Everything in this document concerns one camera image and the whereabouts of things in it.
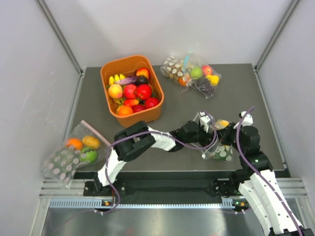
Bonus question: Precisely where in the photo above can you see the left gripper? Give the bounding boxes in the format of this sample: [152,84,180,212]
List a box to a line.
[184,122,223,151]

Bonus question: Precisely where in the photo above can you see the peach in bin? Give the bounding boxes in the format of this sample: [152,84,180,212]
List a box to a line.
[108,84,124,99]

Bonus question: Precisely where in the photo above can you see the orange in left bag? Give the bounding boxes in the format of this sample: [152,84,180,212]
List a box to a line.
[65,138,83,150]

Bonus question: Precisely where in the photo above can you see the fake banana bunch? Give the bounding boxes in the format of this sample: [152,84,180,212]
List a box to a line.
[108,74,126,85]

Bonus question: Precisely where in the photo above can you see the orange in bin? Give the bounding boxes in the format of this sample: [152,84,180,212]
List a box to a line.
[118,106,133,117]

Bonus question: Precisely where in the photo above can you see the red fake apple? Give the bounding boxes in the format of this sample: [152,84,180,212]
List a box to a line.
[136,84,153,100]

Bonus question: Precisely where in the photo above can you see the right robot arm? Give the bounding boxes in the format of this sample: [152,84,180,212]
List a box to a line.
[215,120,314,236]

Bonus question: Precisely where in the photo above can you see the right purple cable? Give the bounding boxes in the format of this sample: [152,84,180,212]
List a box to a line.
[236,106,303,236]

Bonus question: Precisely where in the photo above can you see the grey cable duct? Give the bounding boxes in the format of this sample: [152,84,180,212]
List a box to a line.
[49,198,249,209]

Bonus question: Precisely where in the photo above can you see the yellow fruit in left bag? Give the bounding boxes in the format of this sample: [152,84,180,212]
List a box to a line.
[82,136,100,149]

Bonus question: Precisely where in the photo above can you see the purple cable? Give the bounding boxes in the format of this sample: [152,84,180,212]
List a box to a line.
[105,112,219,213]
[236,106,303,236]

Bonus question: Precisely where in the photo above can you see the red apple in bag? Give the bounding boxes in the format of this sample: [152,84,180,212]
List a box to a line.
[201,65,213,76]

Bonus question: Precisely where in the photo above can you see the red yellow apple in bin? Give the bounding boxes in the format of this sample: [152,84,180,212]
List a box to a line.
[136,67,150,79]

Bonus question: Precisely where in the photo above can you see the green fruit in left bag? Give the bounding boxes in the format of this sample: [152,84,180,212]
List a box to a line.
[80,147,97,164]

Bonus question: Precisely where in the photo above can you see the orange plastic bin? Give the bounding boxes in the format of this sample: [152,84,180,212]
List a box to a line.
[100,55,164,127]

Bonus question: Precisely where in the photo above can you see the purple fake grapes in bag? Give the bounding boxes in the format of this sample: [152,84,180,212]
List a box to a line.
[194,78,216,96]

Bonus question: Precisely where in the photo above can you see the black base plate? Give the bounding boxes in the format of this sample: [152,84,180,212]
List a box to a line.
[75,171,241,201]

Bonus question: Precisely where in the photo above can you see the clear bag with fruit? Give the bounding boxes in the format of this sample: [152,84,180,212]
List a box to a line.
[183,53,221,98]

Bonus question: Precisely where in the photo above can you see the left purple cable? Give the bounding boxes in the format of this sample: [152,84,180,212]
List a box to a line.
[105,112,219,213]

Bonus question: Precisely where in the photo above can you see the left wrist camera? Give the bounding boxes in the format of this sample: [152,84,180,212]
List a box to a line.
[198,111,215,133]

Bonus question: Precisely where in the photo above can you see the green fake apple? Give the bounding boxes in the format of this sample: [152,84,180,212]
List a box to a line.
[190,66,203,79]

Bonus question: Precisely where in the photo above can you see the yellow fake pear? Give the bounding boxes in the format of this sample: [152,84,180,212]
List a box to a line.
[206,75,220,87]

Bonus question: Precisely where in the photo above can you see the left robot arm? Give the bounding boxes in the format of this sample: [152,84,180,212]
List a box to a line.
[94,121,218,195]

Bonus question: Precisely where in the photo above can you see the fake eggplant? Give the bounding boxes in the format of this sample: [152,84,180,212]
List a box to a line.
[114,76,149,86]

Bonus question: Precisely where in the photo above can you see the left zip bag with fruit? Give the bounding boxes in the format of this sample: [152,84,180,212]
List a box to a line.
[42,120,110,189]

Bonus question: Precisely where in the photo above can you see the brown polka dot bag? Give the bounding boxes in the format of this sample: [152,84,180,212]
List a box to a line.
[160,56,189,87]

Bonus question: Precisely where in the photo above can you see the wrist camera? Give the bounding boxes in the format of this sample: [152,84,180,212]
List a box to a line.
[198,111,215,133]
[233,111,253,129]

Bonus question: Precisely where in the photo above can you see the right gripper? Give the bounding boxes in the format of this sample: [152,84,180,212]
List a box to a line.
[216,121,245,154]

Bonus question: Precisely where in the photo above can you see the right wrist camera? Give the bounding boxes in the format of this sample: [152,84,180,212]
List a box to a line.
[233,111,253,129]

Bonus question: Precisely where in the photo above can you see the yellow fake fruit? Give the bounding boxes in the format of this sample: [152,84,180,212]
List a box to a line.
[215,119,229,130]

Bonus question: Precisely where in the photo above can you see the polka dot zip bag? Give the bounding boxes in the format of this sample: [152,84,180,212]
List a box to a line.
[193,113,233,162]

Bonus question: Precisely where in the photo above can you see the dark red fruit in bin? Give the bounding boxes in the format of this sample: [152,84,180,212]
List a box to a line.
[144,97,159,109]

